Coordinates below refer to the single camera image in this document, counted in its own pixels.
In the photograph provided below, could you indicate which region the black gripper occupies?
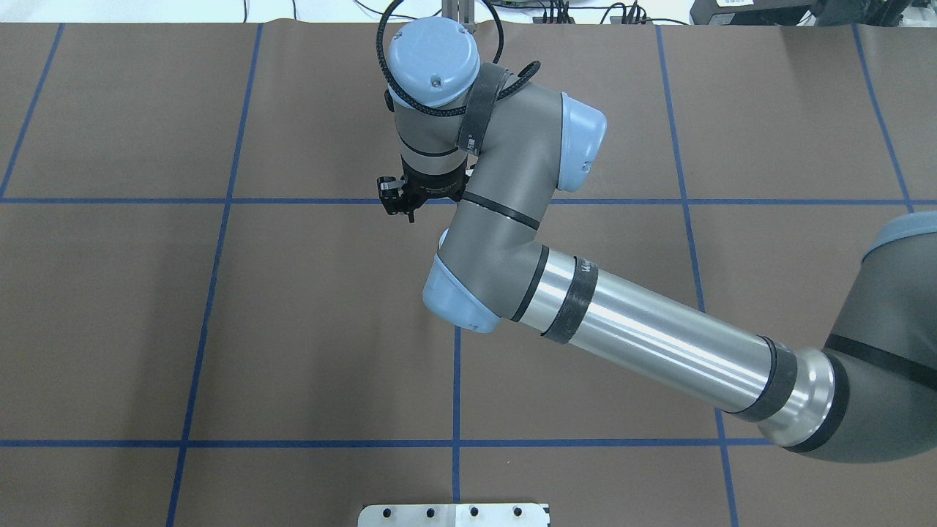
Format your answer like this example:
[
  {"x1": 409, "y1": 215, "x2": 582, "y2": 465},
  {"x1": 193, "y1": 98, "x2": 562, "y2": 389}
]
[{"x1": 401, "y1": 159, "x2": 469, "y2": 206}]

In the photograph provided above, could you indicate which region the white mounting base plate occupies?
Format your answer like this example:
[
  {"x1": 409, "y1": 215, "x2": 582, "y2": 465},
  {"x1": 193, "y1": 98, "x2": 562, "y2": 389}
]
[{"x1": 357, "y1": 503, "x2": 551, "y2": 526}]

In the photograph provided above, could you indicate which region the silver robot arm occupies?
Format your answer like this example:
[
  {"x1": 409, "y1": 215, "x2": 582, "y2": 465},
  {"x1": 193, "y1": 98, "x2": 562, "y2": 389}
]
[{"x1": 376, "y1": 17, "x2": 936, "y2": 463}]

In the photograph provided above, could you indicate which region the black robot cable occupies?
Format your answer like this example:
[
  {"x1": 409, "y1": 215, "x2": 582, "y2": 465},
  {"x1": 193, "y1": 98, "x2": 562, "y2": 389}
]
[{"x1": 376, "y1": 0, "x2": 542, "y2": 118}]

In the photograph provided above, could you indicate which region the aluminium frame post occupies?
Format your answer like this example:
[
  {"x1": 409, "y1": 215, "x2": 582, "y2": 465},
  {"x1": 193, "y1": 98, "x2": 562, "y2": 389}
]
[{"x1": 441, "y1": 0, "x2": 477, "y2": 32}]

